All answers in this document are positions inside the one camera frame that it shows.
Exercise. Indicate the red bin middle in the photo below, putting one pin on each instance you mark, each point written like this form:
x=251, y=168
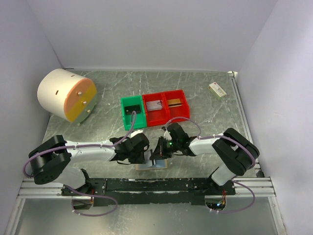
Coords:
x=159, y=117

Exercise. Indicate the white cylinder with orange face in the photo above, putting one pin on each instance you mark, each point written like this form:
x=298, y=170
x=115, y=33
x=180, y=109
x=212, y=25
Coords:
x=67, y=95

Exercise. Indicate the tan card holder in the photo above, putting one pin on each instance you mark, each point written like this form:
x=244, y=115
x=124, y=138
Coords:
x=151, y=164

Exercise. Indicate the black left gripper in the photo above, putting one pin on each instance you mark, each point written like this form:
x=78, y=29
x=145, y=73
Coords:
x=140, y=160

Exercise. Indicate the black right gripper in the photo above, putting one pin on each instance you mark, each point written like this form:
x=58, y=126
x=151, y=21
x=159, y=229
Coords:
x=160, y=152

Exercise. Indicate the black credit card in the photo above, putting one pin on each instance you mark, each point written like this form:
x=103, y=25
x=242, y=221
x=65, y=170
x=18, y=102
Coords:
x=132, y=108

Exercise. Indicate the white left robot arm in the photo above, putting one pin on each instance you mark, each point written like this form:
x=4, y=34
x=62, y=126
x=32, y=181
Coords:
x=55, y=159

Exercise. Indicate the grey striped credit card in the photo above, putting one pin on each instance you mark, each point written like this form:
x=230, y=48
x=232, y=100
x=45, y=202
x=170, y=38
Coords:
x=154, y=105

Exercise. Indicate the small white cardboard box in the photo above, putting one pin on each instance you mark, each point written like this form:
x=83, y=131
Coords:
x=216, y=90

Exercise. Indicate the green plastic bin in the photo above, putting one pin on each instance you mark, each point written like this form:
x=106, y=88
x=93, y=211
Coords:
x=139, y=119

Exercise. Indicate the red bin right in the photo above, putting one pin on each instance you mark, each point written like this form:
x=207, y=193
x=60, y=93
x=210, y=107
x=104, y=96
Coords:
x=181, y=111

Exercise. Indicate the red bin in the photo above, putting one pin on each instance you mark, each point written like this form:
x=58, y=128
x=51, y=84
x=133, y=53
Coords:
x=159, y=117
x=181, y=111

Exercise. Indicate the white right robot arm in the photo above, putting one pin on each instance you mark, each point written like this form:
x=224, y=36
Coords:
x=236, y=152

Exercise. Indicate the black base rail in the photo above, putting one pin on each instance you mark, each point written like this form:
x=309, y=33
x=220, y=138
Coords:
x=157, y=190

